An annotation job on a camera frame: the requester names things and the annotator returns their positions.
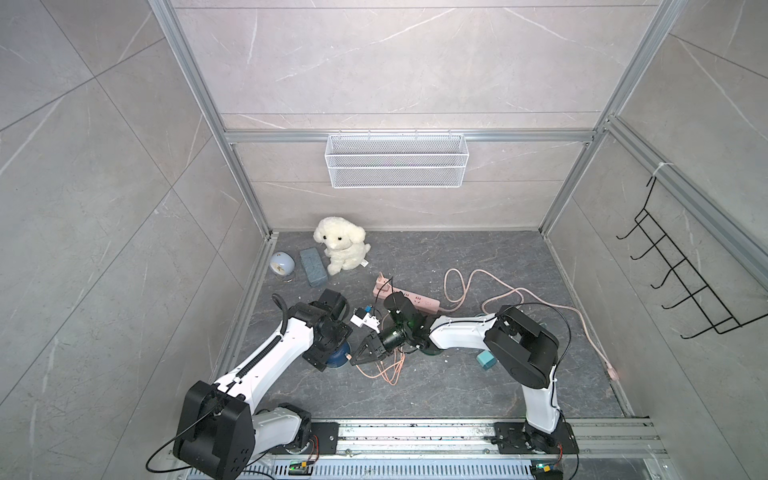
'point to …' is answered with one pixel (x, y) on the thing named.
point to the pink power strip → (423, 304)
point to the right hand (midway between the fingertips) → (356, 365)
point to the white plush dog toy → (346, 247)
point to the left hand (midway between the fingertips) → (343, 340)
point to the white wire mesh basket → (396, 161)
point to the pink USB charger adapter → (387, 288)
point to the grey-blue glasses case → (314, 267)
